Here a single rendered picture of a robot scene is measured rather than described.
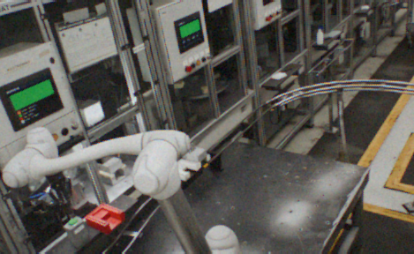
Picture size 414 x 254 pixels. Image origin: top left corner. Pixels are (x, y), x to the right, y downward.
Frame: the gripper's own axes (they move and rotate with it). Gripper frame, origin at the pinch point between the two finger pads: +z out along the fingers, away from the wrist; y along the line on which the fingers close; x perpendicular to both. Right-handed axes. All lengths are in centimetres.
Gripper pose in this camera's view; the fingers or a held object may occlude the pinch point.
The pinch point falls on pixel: (67, 207)
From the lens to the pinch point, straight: 202.6
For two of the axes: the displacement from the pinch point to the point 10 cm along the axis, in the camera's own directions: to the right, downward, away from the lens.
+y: -5.7, 4.6, -6.8
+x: 8.0, 1.5, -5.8
